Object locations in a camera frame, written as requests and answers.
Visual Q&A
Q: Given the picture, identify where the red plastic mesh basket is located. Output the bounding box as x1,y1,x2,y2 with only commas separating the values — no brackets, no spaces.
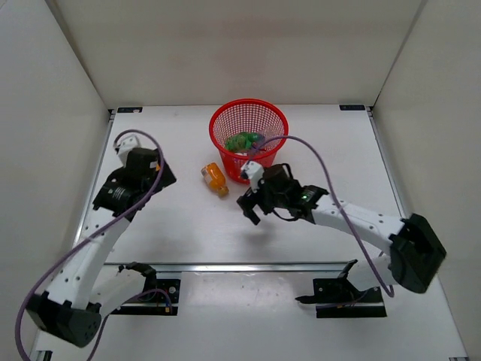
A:
208,99,289,184

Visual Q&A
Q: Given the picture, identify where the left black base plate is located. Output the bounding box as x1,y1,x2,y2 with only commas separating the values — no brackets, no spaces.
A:
112,273,181,317

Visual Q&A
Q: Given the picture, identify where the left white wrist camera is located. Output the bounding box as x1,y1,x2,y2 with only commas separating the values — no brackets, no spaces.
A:
113,135,141,159

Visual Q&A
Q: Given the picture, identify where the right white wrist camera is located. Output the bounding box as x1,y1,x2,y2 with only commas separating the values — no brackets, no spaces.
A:
240,160,264,188

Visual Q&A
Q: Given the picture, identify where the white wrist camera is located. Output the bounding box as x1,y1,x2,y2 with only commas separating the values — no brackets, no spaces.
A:
240,160,264,188
113,135,141,159

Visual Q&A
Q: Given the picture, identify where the green plastic bottle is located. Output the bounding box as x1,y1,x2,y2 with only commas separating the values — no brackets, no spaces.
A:
225,132,264,153

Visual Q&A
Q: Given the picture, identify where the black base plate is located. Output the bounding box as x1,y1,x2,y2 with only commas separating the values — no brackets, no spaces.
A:
295,259,387,319
112,273,181,317

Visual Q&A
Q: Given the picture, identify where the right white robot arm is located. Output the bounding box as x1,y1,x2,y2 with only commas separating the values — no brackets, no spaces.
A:
237,161,446,301

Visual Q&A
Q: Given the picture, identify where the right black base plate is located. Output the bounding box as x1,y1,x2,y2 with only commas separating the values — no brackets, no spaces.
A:
295,259,387,319

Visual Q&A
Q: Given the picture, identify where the orange juice bottle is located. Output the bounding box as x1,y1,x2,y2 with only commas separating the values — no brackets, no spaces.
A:
201,162,229,198

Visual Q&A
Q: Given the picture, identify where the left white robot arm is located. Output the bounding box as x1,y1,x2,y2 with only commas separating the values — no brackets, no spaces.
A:
25,146,176,347

